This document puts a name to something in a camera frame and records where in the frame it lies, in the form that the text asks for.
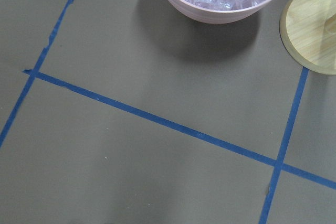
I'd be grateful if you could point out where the wooden cup stand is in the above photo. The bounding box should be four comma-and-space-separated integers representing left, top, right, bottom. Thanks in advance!
279, 0, 335, 75

